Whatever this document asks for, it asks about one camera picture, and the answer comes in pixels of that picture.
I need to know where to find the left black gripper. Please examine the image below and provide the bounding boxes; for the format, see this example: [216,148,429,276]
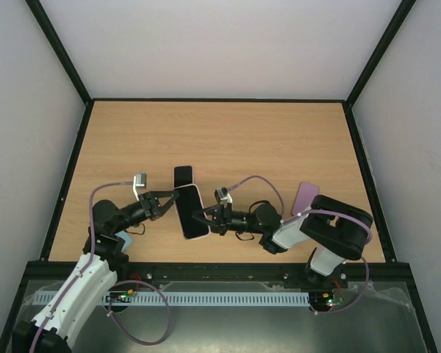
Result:
[112,191,179,235]

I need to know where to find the cream white phone case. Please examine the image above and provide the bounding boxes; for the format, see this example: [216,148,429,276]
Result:
[172,185,210,241]

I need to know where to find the pink phone case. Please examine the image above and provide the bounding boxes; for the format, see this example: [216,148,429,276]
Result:
[173,165,196,189]

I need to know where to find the black screen phone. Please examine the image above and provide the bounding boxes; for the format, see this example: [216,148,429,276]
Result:
[173,165,195,189]

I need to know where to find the light blue phone case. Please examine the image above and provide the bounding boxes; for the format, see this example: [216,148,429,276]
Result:
[115,231,132,252]

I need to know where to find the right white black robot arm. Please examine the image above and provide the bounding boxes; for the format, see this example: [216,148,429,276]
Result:
[192,195,373,288]

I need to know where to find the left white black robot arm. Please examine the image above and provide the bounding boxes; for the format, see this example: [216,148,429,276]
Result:
[11,190,179,352]

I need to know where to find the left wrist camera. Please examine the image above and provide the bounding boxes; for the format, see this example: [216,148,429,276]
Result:
[132,172,147,200]

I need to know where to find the white slotted cable duct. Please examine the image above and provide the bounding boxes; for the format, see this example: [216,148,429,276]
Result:
[32,292,309,307]

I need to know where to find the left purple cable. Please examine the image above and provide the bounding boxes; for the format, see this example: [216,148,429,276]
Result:
[29,179,172,353]

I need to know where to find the purple cable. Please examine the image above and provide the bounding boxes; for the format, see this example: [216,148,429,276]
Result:
[227,175,374,315]
[29,179,172,353]

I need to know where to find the black aluminium frame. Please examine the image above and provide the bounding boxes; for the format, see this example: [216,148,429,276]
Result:
[0,0,437,352]

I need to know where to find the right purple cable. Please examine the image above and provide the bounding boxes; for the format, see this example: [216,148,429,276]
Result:
[227,175,374,315]

